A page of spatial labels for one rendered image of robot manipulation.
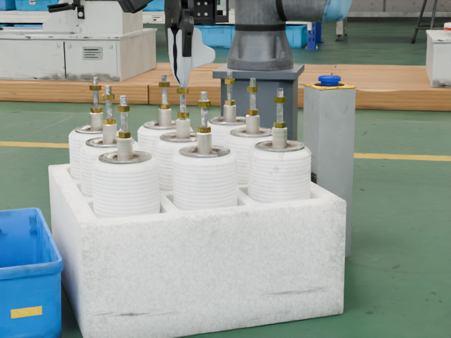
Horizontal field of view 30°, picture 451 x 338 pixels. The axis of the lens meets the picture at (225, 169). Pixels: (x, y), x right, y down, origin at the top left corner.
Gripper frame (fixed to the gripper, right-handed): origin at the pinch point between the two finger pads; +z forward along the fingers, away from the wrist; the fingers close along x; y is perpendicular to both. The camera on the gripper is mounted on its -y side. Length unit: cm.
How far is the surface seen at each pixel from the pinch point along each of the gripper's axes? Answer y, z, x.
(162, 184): -3.7, 16.3, -2.1
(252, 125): 11.8, 8.1, -1.9
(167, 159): -3.2, 12.1, -3.0
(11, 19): 54, 16, 521
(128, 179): -13.1, 11.5, -15.5
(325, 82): 28.7, 2.6, 3.9
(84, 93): 34, 31, 210
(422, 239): 51, 35, 5
